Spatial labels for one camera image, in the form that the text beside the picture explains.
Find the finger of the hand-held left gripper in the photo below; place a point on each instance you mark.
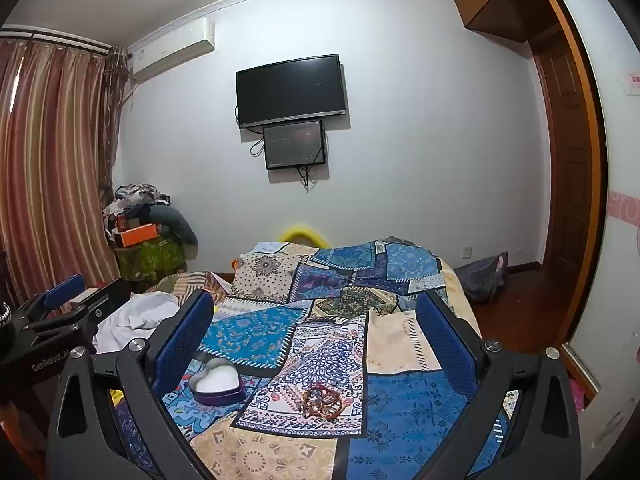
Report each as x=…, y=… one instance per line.
x=107, y=294
x=62, y=287

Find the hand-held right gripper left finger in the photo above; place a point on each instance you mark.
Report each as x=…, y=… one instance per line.
x=185, y=342

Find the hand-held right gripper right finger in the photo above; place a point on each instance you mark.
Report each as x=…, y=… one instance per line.
x=445, y=345

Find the round white jewellery tray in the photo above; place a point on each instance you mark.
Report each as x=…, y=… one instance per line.
x=217, y=382

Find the person's left forearm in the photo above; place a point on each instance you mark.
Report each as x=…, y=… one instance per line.
x=20, y=425

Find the white cloth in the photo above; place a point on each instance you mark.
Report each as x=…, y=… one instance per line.
x=135, y=317

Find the beige mattress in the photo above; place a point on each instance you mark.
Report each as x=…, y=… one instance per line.
x=465, y=300

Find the green patterned cloth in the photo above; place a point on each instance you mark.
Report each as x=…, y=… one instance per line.
x=147, y=260

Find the orange striped bedsheet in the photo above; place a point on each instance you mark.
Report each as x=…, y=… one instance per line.
x=190, y=285

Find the orange box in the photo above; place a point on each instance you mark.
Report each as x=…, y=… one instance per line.
x=137, y=235

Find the dark backpack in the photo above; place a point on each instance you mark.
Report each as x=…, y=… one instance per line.
x=482, y=277

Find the yellow printed cloth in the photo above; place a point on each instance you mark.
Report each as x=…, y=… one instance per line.
x=116, y=397

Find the pile of clothes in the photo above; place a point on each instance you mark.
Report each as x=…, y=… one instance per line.
x=135, y=200

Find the blue patchwork blanket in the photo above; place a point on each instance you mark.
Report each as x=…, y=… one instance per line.
x=325, y=340

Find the striped brown curtain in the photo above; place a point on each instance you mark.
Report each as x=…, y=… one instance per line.
x=50, y=160

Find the pink object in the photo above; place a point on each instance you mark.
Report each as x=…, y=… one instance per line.
x=575, y=395

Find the yellow plastic object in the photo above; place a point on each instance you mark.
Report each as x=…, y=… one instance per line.
x=300, y=235

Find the wooden door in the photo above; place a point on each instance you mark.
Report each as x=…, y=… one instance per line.
x=565, y=185

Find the curtain rod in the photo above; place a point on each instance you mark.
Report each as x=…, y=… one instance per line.
x=50, y=40

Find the white air conditioner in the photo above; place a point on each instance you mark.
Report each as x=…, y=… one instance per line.
x=172, y=47

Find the white wall socket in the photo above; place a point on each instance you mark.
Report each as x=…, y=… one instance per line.
x=466, y=251

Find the pink wall sticker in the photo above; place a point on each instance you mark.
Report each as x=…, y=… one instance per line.
x=622, y=210

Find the small black wall monitor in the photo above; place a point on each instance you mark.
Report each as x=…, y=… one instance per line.
x=295, y=145

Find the large black wall television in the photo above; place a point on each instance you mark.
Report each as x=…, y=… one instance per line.
x=292, y=90

